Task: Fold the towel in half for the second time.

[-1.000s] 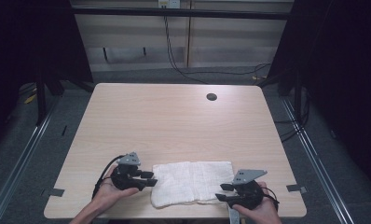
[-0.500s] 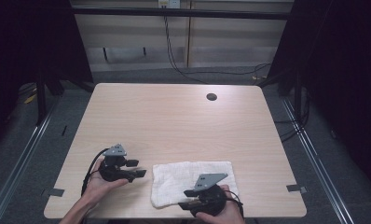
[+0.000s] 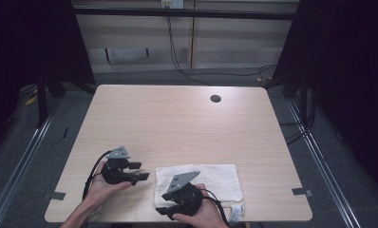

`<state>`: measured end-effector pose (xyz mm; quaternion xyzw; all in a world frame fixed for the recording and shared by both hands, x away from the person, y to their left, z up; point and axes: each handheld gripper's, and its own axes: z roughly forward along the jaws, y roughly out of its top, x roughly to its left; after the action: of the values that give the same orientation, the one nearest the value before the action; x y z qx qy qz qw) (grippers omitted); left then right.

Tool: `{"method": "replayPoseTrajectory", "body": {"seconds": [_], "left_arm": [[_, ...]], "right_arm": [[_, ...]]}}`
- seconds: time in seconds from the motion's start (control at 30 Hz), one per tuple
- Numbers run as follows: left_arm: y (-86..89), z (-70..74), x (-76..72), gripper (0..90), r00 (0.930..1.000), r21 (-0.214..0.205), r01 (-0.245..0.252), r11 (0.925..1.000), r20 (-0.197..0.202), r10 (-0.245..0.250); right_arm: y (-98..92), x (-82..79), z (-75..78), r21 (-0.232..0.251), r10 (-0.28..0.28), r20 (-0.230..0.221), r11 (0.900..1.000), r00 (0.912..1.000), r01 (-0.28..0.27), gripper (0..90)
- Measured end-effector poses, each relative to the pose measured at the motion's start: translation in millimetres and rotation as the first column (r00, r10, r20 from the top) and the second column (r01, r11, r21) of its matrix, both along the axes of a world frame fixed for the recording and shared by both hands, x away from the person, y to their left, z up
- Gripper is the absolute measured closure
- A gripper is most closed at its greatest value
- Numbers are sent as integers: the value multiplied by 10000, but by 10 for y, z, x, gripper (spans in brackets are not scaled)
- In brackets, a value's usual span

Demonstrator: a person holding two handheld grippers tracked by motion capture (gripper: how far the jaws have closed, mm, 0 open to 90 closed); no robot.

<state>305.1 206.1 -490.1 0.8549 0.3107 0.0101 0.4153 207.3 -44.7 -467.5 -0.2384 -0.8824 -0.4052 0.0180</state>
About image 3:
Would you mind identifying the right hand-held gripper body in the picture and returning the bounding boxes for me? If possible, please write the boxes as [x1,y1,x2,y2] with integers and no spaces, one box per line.
[155,170,205,221]

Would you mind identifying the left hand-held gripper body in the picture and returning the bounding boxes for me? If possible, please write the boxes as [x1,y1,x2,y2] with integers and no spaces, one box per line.
[100,144,138,186]

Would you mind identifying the white cloth towel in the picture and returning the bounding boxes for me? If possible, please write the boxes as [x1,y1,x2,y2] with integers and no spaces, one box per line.
[153,162,246,227]

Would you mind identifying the person's left hand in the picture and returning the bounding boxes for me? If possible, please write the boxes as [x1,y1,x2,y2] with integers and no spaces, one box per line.
[86,160,133,207]

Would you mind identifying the person's right hand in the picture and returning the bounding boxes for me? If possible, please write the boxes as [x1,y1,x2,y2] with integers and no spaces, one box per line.
[171,182,230,228]

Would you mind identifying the grey tape strip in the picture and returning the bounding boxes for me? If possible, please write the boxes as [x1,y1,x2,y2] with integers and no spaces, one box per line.
[292,187,314,199]
[42,191,66,201]

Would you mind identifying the black metal stand leg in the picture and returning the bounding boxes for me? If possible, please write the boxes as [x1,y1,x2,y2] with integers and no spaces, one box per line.
[34,72,49,129]

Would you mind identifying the yellow floor tape piece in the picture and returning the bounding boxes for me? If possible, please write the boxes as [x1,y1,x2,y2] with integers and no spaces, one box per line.
[24,94,39,106]

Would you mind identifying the black curtain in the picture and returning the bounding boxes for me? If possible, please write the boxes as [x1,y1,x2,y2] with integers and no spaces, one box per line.
[0,0,96,156]
[272,0,378,203]

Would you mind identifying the black horizontal metal bar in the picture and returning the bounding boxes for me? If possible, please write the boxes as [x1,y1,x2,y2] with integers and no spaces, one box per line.
[72,7,296,21]

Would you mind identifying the left hand-held gripper cable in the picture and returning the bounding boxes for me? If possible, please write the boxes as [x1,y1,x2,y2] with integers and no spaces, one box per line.
[82,149,116,201]

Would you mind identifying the hand-held gripper cable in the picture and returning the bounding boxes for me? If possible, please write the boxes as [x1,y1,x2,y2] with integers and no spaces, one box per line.
[82,149,116,201]
[198,187,232,228]

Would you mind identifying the right hand-held gripper cable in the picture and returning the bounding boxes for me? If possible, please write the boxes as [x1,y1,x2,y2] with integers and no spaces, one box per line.
[198,187,232,228]

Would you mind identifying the metal floor rail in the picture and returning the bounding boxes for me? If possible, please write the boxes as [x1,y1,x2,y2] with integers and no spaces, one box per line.
[0,103,61,228]
[286,98,363,228]

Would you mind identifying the black hanging wall cable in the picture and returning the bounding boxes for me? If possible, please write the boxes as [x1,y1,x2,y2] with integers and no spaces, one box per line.
[165,15,277,86]

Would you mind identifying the black floor cables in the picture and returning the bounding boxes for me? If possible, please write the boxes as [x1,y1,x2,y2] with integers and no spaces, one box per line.
[278,88,316,146]

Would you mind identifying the white wall socket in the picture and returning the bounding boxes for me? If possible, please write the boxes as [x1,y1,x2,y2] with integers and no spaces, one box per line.
[160,0,185,10]

